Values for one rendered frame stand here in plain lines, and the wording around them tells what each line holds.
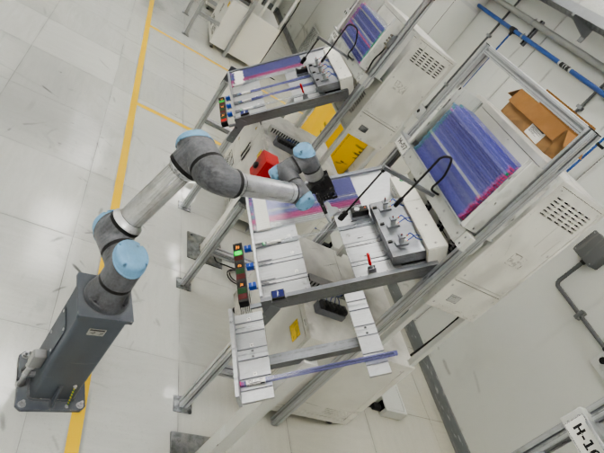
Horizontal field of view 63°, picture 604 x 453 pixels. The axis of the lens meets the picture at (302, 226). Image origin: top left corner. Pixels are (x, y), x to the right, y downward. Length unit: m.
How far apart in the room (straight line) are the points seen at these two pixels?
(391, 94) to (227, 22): 3.41
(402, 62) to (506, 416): 2.23
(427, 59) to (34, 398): 2.63
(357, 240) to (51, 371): 1.26
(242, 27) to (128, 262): 4.86
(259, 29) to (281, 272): 4.62
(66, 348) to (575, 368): 2.61
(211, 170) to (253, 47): 4.92
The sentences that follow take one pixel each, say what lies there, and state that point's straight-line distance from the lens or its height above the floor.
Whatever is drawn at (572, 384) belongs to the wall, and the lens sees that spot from 3.26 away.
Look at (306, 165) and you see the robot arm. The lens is 1.87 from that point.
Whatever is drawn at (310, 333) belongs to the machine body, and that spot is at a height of 0.62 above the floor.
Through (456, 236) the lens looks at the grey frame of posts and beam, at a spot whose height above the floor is 1.33.
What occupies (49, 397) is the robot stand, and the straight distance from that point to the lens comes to 2.19.
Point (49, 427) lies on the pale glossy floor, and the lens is 2.18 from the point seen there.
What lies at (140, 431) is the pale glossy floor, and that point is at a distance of 2.28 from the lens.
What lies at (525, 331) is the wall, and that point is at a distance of 3.46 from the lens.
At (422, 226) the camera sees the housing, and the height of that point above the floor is 1.24.
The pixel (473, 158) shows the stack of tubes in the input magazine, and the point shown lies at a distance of 2.01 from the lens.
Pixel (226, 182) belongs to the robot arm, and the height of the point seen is 1.14.
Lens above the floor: 1.87
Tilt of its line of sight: 27 degrees down
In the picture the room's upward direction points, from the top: 40 degrees clockwise
